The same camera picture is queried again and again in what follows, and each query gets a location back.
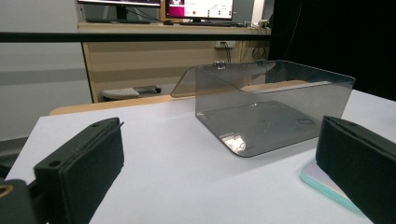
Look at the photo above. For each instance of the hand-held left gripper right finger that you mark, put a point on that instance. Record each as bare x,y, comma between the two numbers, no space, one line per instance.
361,161

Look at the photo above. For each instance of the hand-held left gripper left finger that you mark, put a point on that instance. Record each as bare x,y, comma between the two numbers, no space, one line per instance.
84,165

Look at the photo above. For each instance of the translucent phone case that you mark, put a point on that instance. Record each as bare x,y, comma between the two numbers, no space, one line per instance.
314,178

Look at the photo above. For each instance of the transparent grey lidded box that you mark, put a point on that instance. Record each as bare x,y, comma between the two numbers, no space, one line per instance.
264,124

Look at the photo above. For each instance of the white cabinet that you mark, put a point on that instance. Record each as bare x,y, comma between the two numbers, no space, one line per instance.
37,77

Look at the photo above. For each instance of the light wooden office desk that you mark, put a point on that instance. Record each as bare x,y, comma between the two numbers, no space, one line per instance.
140,62

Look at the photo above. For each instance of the black curtain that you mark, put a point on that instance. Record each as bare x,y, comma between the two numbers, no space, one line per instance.
336,40

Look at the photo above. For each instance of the black keyboard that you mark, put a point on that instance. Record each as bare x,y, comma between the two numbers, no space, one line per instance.
205,23
118,21

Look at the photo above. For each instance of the dark screen monitor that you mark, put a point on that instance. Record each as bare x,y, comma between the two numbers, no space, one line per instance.
118,2

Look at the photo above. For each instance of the pink screen monitor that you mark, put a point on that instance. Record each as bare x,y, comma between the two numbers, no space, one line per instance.
199,7

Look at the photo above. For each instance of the black horizontal frame bar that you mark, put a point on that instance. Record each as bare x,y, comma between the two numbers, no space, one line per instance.
124,37

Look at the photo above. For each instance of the white wall power outlet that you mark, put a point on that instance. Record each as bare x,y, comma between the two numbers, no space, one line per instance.
224,44

